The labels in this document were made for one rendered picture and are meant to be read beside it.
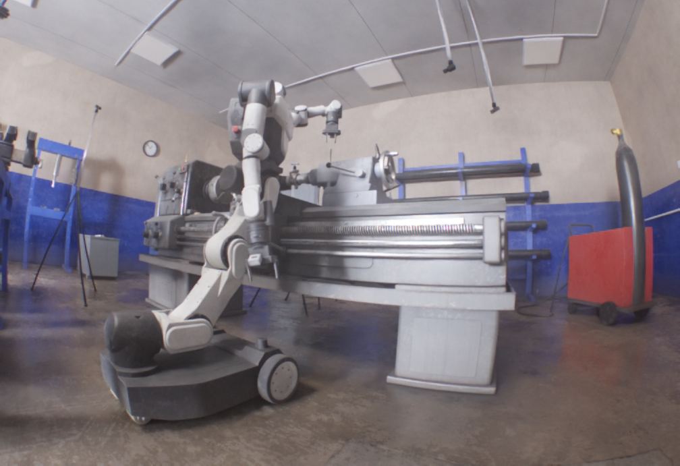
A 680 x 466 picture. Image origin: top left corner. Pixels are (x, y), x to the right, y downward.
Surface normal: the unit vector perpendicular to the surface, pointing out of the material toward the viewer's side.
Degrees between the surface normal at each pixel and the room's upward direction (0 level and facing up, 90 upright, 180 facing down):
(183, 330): 90
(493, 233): 90
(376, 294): 90
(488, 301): 90
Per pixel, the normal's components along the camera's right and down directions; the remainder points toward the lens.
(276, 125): 0.70, 0.06
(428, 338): -0.48, -0.15
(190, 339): 0.87, -0.04
